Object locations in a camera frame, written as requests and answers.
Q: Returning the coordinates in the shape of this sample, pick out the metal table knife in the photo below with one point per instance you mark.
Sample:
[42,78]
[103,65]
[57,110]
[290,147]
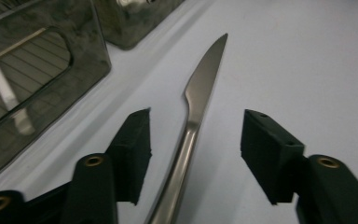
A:
[202,81]

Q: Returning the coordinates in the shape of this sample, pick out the smoky transparent plastic bin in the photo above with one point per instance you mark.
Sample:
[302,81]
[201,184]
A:
[127,31]
[84,40]

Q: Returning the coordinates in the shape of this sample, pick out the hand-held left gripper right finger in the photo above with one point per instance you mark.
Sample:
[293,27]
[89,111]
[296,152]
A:
[270,155]

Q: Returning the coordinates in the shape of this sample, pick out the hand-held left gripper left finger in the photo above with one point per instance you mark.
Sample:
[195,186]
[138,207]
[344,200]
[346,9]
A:
[127,155]

